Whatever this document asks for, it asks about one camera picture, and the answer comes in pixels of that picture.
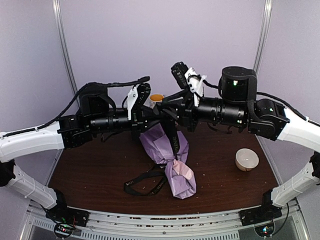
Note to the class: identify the patterned cup with orange inside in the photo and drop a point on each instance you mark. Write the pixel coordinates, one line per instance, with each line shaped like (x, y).
(155, 98)

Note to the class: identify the black printed ribbon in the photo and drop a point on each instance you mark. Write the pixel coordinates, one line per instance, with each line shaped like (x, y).
(168, 122)

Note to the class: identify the right aluminium frame post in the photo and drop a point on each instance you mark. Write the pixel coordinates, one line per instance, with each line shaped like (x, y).
(263, 35)

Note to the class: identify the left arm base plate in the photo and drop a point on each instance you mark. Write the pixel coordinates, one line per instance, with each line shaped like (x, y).
(71, 216)

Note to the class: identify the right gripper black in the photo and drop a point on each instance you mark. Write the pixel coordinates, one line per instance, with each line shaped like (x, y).
(185, 106)

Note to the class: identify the left green circuit board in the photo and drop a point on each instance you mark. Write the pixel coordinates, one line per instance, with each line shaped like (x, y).
(62, 230)

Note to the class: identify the front aluminium rail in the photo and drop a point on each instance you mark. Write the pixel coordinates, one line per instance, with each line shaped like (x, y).
(223, 225)

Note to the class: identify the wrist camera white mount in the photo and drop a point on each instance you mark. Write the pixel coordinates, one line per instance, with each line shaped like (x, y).
(137, 97)
(187, 78)

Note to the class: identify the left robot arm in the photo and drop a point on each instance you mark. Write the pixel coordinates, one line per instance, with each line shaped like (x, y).
(24, 153)

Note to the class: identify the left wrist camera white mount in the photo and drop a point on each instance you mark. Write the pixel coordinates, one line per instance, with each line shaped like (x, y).
(137, 97)

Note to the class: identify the green circuit board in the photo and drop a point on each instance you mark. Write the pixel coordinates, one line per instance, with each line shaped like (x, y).
(265, 230)
(62, 230)

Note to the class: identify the plain white bowl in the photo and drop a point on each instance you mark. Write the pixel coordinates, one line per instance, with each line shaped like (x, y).
(246, 159)

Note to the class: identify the right green circuit board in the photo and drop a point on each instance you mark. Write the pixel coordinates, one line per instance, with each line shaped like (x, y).
(265, 230)

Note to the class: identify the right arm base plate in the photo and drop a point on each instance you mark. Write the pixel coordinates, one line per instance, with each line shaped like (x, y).
(258, 215)

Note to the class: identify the left aluminium frame post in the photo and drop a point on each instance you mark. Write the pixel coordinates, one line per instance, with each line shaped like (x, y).
(65, 53)

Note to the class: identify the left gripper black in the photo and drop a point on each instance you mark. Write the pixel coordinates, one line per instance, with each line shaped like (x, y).
(141, 117)

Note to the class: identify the aluminium frame post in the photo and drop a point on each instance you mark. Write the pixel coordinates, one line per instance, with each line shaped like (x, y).
(263, 35)
(65, 53)

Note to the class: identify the purple wrapping paper sheet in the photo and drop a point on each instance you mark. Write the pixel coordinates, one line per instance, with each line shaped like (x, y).
(181, 177)

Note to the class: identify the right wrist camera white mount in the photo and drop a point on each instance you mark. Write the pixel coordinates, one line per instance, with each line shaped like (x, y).
(187, 78)

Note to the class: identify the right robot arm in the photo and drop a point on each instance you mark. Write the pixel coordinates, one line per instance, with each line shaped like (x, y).
(279, 121)

